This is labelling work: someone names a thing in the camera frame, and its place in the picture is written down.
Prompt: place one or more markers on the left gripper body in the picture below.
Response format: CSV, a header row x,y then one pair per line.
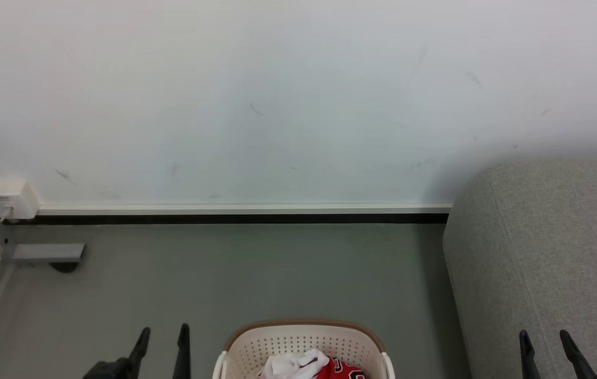
x,y
109,371

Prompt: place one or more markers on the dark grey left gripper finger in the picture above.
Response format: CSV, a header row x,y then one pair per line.
x,y
140,345
182,352

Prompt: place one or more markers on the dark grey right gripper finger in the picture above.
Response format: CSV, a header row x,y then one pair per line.
x,y
528,360
575,358

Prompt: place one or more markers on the red jersey with white trim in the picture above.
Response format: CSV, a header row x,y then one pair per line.
x,y
341,371

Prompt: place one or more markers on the white perforated basket brown rim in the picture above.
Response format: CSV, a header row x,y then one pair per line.
x,y
288,342

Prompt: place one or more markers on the white clothing piece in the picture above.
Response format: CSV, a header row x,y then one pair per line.
x,y
290,366

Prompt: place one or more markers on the grey fabric sofa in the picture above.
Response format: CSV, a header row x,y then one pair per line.
x,y
540,252

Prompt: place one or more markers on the white and black baseboard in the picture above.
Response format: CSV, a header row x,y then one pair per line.
x,y
235,213

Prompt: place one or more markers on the black frame foot pad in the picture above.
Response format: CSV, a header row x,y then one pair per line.
x,y
64,267

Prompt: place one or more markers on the white wall socket box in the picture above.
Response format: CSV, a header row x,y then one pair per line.
x,y
11,197

